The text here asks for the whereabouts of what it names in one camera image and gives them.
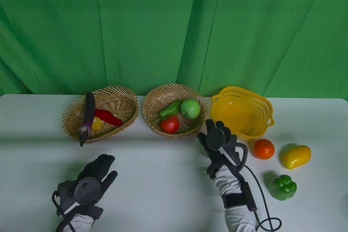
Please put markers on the person's right forearm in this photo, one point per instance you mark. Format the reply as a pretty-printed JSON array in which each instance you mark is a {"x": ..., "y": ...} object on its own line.
[{"x": 231, "y": 185}]

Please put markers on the red chili pepper object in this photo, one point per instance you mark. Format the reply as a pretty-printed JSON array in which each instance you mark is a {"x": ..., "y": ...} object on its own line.
[{"x": 108, "y": 117}]

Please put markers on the green apple object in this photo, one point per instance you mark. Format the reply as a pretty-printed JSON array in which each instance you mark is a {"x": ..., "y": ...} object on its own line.
[{"x": 190, "y": 109}]

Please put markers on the round wicker basket container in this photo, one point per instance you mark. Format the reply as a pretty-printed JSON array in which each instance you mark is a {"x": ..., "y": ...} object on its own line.
[{"x": 155, "y": 101}]

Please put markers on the small yellow pepper object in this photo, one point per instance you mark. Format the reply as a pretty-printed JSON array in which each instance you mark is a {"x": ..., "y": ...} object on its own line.
[{"x": 97, "y": 124}]

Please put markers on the purple eggplant object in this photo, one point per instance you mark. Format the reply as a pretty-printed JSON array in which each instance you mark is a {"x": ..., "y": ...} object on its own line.
[{"x": 89, "y": 115}]

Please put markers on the red tomato object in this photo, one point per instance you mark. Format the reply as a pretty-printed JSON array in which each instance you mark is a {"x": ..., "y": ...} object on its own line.
[{"x": 170, "y": 124}]

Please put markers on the person's left hand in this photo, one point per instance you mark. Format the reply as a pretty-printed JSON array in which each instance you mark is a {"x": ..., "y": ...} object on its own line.
[{"x": 96, "y": 168}]

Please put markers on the green background cloth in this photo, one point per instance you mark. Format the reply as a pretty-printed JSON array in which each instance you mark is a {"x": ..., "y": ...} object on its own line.
[{"x": 152, "y": 30}]

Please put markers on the black round tracker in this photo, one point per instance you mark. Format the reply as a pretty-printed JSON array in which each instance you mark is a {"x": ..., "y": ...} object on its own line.
[
  {"x": 87, "y": 191},
  {"x": 215, "y": 139}
]

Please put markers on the yellow mango object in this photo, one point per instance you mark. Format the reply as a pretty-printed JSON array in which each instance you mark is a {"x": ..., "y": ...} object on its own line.
[{"x": 296, "y": 157}]

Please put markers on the person's left forearm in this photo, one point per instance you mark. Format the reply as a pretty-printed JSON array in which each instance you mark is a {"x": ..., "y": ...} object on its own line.
[{"x": 80, "y": 223}]

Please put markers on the yellow plastic basket container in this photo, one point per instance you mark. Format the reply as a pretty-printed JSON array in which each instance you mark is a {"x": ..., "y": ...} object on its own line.
[{"x": 239, "y": 112}]

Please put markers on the green bell pepper object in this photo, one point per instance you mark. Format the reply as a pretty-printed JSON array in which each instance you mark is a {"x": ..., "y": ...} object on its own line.
[{"x": 282, "y": 188}]

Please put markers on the orange fruit object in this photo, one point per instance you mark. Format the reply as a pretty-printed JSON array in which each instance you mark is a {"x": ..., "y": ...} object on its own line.
[{"x": 263, "y": 149}]

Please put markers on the oval wicker basket container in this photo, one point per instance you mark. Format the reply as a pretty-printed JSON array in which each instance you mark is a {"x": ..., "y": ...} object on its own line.
[{"x": 122, "y": 107}]

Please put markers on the person's right hand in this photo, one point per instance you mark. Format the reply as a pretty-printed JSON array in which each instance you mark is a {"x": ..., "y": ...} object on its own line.
[{"x": 217, "y": 161}]

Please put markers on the long green pepper object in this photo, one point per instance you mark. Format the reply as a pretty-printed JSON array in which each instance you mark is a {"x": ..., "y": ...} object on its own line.
[{"x": 170, "y": 109}]

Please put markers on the black wrist camera unit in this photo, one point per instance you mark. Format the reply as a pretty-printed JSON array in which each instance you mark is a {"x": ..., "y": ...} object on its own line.
[{"x": 249, "y": 196}]

